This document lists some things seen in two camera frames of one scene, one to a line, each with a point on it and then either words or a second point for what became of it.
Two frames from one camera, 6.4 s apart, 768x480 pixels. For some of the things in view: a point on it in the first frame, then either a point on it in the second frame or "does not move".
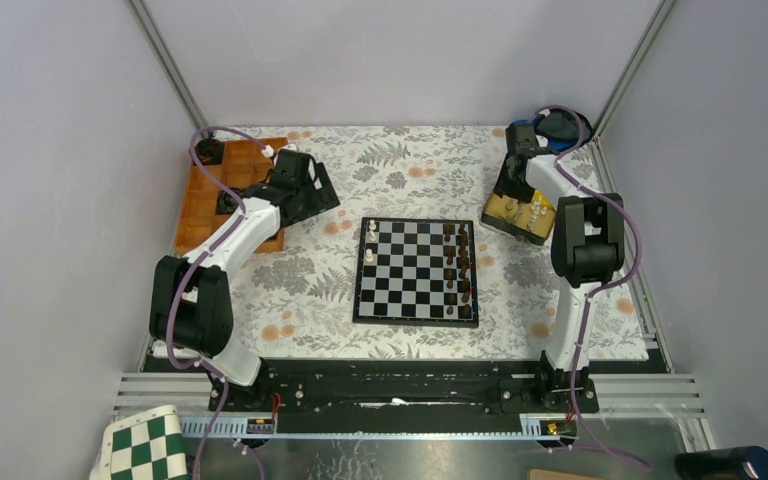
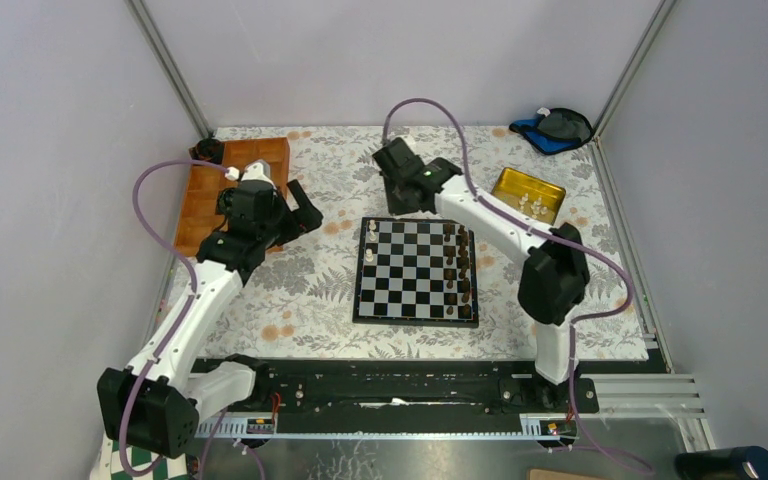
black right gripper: [502, 186] -> [395, 208]
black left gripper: [320, 199] -> [305, 219]
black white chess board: [419, 271] does not move
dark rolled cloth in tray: [225, 203] does not move
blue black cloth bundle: [562, 129] does not move
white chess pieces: [372, 226] does not move
